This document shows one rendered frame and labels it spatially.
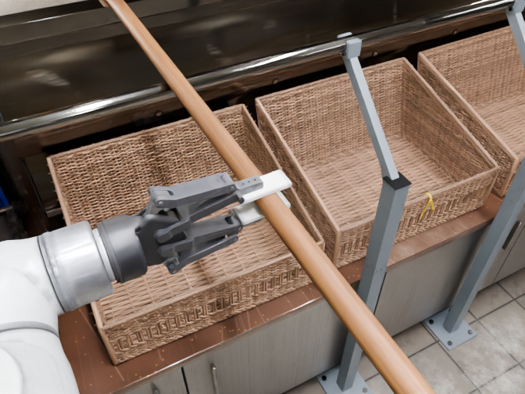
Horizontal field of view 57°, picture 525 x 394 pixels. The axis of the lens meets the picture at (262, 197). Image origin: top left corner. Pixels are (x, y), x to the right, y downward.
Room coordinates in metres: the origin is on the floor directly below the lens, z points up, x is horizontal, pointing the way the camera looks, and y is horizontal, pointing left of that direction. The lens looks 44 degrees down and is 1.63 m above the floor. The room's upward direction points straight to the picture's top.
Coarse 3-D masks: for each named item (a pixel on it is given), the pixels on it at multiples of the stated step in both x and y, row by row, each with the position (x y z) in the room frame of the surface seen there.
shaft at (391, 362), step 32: (160, 64) 0.77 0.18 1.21; (192, 96) 0.66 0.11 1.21; (224, 128) 0.58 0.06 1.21; (224, 160) 0.52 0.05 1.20; (288, 224) 0.38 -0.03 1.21; (320, 256) 0.34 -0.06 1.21; (320, 288) 0.30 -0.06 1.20; (352, 288) 0.30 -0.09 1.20; (352, 320) 0.26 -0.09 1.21; (384, 352) 0.22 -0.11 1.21; (416, 384) 0.19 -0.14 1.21
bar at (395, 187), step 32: (512, 0) 1.14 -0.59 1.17; (384, 32) 0.97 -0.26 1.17; (512, 32) 1.13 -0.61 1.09; (256, 64) 0.83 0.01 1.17; (288, 64) 0.86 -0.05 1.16; (352, 64) 0.91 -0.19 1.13; (128, 96) 0.72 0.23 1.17; (160, 96) 0.74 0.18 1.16; (0, 128) 0.63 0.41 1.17; (32, 128) 0.64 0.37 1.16; (384, 160) 0.78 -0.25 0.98; (384, 192) 0.75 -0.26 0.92; (512, 192) 0.96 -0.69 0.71; (384, 224) 0.73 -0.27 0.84; (512, 224) 0.96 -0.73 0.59; (384, 256) 0.73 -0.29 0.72; (480, 256) 0.96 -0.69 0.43; (448, 320) 0.97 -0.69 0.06; (352, 352) 0.72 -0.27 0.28; (320, 384) 0.75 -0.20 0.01; (352, 384) 0.74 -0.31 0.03
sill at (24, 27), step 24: (96, 0) 1.11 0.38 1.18; (144, 0) 1.12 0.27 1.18; (168, 0) 1.14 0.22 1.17; (192, 0) 1.17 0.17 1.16; (216, 0) 1.20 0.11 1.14; (0, 24) 0.98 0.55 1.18; (24, 24) 0.99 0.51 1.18; (48, 24) 1.02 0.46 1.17; (72, 24) 1.04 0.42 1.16; (96, 24) 1.06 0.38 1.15
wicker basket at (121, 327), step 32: (160, 128) 1.07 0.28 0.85; (192, 128) 1.10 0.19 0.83; (256, 128) 1.10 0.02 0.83; (64, 160) 0.95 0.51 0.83; (128, 160) 1.01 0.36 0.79; (160, 160) 1.04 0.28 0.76; (192, 160) 1.08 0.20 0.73; (256, 160) 1.10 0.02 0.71; (128, 192) 0.98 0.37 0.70; (288, 192) 0.92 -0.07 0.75; (96, 224) 0.92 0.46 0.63; (256, 224) 0.96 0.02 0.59; (224, 256) 0.84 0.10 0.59; (256, 256) 0.84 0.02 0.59; (288, 256) 0.73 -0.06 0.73; (160, 288) 0.73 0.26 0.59; (192, 288) 0.73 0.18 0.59; (224, 288) 0.65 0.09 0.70; (256, 288) 0.73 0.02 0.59; (288, 288) 0.73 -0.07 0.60; (96, 320) 0.55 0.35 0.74; (128, 320) 0.55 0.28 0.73; (160, 320) 0.59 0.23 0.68; (192, 320) 0.62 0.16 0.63; (128, 352) 0.55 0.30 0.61
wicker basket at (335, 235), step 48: (288, 96) 1.26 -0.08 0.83; (336, 96) 1.32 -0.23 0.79; (384, 96) 1.40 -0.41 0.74; (432, 96) 1.31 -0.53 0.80; (288, 144) 1.07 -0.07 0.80; (432, 144) 1.27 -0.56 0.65; (336, 192) 1.10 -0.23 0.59; (432, 192) 0.94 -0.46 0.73; (480, 192) 1.06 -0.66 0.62; (336, 240) 0.80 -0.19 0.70
